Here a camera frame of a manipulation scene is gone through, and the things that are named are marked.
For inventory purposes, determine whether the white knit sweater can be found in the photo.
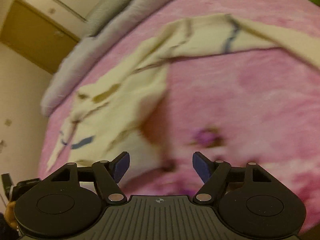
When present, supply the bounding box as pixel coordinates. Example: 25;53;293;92
47;14;319;181

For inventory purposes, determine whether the person left hand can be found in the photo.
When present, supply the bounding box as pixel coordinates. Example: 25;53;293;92
4;202;18;230

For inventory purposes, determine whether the pink floral bed blanket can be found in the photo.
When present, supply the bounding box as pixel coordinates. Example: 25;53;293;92
37;0;320;235

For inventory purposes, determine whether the brown wooden door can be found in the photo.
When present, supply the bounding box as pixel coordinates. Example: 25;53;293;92
1;0;80;74

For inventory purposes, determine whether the grey textured pillow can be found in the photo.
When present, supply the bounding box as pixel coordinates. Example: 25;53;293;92
84;0;132;37

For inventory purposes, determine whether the striped grey folded quilt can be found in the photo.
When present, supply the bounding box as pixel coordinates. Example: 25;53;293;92
40;0;171;116

